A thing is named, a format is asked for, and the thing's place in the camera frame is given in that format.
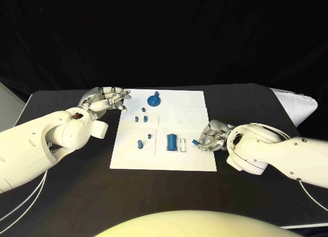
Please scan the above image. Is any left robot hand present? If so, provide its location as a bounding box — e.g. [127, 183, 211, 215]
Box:
[76, 86, 131, 114]

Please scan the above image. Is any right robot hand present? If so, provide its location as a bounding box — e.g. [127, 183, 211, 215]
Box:
[197, 119, 236, 152]

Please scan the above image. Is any large blue cylinder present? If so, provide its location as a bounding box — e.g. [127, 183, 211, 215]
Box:
[165, 133, 178, 152]

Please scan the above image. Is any white task board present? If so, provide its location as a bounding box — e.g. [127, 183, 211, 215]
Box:
[109, 88, 217, 172]

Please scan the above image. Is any blue gear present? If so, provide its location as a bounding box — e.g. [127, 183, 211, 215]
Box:
[147, 94, 162, 108]

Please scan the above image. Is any white cloth bundle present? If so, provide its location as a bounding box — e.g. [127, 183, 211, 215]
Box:
[267, 87, 319, 128]

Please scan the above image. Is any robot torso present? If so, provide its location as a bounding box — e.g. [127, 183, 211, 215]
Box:
[92, 209, 305, 237]

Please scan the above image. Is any white cable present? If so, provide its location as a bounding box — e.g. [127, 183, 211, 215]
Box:
[298, 180, 328, 217]
[0, 174, 47, 237]
[0, 170, 49, 226]

